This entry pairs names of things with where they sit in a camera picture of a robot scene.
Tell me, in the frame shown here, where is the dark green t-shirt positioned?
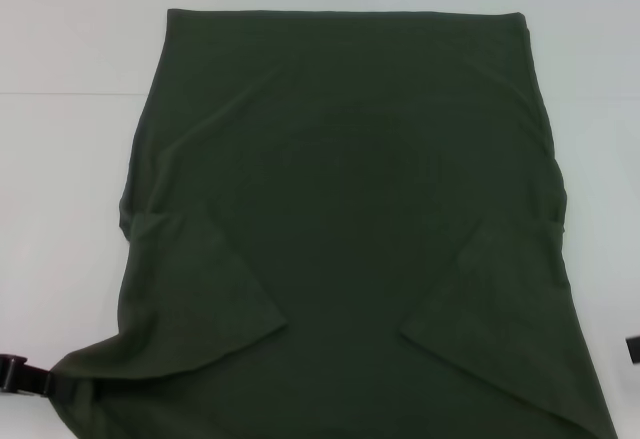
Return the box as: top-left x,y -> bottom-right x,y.
48,7 -> 621,439

